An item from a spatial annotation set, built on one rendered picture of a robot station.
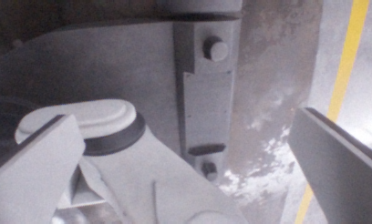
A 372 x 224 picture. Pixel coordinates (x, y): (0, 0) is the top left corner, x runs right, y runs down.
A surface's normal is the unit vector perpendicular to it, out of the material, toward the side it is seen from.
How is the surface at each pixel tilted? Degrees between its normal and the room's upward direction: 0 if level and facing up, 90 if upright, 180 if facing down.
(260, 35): 0
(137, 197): 90
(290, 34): 0
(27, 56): 0
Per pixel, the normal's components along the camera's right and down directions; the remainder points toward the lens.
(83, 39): 0.20, 0.50
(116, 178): -0.04, -0.86
